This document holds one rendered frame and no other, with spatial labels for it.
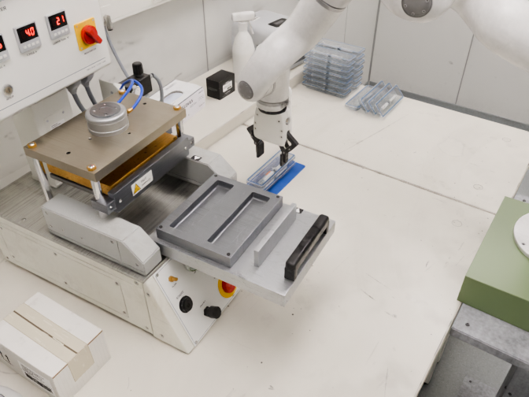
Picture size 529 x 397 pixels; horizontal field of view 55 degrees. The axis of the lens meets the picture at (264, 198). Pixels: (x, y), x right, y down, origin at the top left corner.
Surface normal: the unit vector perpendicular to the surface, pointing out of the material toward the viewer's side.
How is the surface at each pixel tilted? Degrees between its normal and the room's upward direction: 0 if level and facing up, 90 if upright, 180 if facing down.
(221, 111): 0
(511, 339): 0
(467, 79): 90
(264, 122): 91
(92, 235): 90
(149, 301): 90
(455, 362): 0
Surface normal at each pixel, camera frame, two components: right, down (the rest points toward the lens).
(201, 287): 0.79, -0.06
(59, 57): 0.87, 0.30
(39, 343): 0.00, -0.79
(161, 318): -0.48, 0.54
